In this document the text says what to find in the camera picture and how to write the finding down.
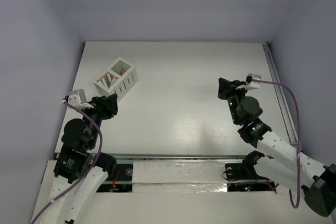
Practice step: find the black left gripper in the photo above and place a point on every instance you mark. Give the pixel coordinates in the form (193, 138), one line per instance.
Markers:
(104, 105)

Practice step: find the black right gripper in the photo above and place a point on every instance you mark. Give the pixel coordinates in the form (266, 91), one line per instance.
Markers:
(227, 87)

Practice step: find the orange capped white marker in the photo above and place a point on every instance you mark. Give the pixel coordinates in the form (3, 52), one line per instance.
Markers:
(103, 81)

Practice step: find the yellow capped white marker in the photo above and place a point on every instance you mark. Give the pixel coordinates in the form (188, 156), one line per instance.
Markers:
(109, 77)

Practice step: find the pink capped white marker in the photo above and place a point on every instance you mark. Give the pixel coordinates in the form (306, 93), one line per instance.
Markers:
(101, 82)

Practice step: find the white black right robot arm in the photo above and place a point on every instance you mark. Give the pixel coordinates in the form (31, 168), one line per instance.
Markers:
(274, 158)

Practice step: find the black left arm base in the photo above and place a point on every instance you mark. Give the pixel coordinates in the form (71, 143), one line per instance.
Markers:
(121, 182)

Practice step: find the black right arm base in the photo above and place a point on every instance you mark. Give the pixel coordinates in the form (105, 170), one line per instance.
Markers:
(242, 177)

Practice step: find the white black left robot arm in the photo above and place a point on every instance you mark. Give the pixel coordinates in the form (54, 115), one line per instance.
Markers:
(81, 166)

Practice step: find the white slotted organizer box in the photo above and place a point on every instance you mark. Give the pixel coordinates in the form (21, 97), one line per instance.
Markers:
(119, 78)

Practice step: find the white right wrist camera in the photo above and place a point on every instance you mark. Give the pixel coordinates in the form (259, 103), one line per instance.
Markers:
(251, 82)

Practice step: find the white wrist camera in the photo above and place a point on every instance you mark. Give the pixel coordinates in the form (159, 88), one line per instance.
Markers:
(251, 82)
(77, 98)

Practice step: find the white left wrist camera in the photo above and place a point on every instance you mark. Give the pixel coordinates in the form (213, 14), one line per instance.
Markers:
(77, 98)

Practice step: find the aluminium rail front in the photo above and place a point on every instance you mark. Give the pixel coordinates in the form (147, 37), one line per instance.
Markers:
(175, 157)

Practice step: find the aluminium rail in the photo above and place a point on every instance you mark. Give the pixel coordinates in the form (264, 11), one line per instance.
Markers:
(280, 94)
(175, 157)

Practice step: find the aluminium rail right side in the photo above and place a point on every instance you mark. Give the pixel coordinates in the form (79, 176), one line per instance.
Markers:
(280, 94)

